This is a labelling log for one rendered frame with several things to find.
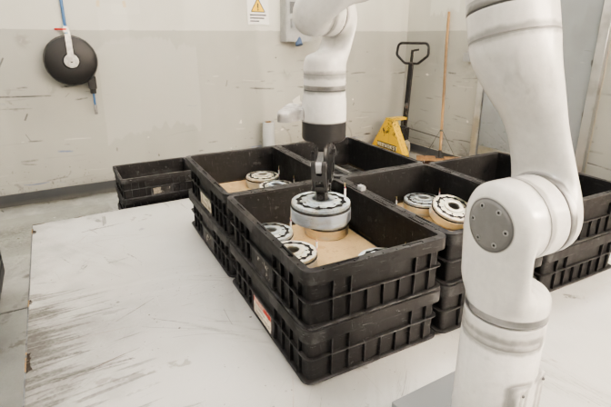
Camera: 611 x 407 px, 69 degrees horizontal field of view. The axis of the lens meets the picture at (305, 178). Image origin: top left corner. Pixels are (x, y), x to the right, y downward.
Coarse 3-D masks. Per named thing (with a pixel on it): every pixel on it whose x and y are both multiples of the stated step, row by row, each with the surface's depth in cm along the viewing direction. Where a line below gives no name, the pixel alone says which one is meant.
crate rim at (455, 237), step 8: (392, 168) 123; (400, 168) 123; (408, 168) 124; (432, 168) 125; (440, 168) 123; (344, 176) 116; (352, 176) 116; (360, 176) 117; (456, 176) 117; (464, 176) 116; (352, 184) 110; (368, 192) 105; (384, 200) 100; (400, 208) 95; (416, 216) 91; (432, 224) 87; (448, 232) 83; (456, 232) 83; (448, 240) 83; (456, 240) 83
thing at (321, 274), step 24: (264, 192) 105; (360, 192) 105; (240, 216) 94; (408, 216) 91; (264, 240) 83; (432, 240) 80; (288, 264) 74; (336, 264) 72; (360, 264) 73; (384, 264) 76
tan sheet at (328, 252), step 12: (300, 228) 109; (348, 228) 109; (300, 240) 103; (312, 240) 103; (336, 240) 103; (348, 240) 103; (360, 240) 103; (324, 252) 97; (336, 252) 97; (348, 252) 97; (360, 252) 97; (324, 264) 92
